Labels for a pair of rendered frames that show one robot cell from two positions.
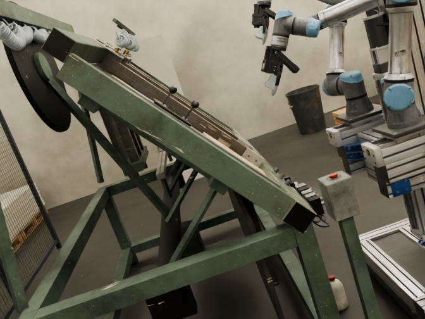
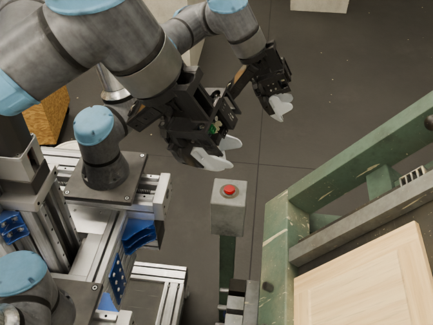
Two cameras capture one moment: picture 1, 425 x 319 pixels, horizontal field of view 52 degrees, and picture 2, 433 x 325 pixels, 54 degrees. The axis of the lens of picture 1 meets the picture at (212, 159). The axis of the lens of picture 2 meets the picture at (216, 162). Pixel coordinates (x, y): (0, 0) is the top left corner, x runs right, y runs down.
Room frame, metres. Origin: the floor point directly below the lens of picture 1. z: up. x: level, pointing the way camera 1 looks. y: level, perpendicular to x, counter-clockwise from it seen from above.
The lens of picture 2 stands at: (2.82, -0.39, 2.04)
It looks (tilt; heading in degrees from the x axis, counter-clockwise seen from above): 45 degrees down; 188
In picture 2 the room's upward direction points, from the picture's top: straight up
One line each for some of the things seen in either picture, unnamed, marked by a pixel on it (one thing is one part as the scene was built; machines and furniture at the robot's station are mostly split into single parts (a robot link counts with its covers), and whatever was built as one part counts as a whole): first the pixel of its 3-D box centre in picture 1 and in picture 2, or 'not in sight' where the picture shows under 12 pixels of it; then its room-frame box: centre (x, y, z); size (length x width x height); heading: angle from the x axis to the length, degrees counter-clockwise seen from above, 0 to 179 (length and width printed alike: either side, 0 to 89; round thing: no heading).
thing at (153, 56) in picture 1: (167, 111); not in sight; (6.40, 0.38, 1.03); 0.60 x 0.58 x 2.05; 1
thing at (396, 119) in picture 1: (402, 112); (103, 162); (1.92, -0.88, 1.09); 0.15 x 0.15 x 0.10
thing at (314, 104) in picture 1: (307, 110); not in sight; (6.63, -1.62, 0.33); 0.54 x 0.54 x 0.65
